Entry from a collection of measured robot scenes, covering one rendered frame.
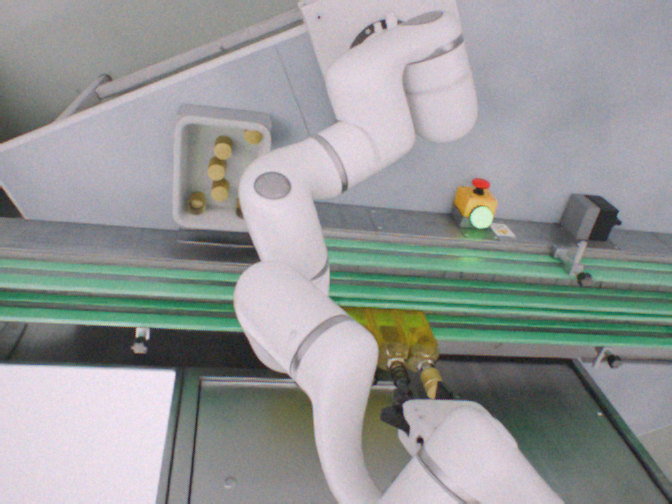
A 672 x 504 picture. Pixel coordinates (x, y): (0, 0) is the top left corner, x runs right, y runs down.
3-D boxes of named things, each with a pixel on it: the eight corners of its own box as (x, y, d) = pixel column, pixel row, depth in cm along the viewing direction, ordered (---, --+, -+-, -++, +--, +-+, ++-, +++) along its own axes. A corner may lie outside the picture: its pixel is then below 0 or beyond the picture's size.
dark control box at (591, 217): (558, 222, 133) (575, 239, 126) (569, 191, 129) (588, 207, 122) (588, 225, 135) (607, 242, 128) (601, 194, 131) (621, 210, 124)
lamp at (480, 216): (466, 223, 121) (471, 229, 119) (472, 204, 119) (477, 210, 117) (486, 224, 122) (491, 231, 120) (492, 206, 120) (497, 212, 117)
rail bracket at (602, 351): (570, 344, 137) (599, 383, 125) (580, 322, 133) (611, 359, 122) (584, 345, 137) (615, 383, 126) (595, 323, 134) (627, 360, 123)
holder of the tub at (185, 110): (177, 228, 121) (173, 246, 114) (181, 102, 108) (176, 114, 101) (257, 234, 124) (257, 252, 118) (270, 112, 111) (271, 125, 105)
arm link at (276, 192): (320, 184, 82) (234, 234, 78) (302, 106, 72) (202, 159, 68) (377, 238, 74) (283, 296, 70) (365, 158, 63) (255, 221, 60)
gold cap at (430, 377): (433, 384, 103) (440, 401, 99) (416, 379, 102) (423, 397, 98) (442, 370, 102) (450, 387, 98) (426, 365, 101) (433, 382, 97)
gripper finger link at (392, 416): (374, 430, 63) (383, 410, 69) (444, 445, 61) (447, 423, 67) (376, 420, 63) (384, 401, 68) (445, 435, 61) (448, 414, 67)
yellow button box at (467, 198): (449, 212, 128) (459, 227, 122) (457, 182, 124) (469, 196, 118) (477, 215, 129) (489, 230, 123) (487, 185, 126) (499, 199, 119)
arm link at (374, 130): (323, 182, 80) (281, 74, 72) (451, 109, 87) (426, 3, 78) (357, 200, 73) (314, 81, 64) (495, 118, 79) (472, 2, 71)
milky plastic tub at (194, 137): (176, 207, 118) (172, 226, 111) (180, 102, 108) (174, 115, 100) (260, 214, 122) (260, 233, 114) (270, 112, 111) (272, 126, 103)
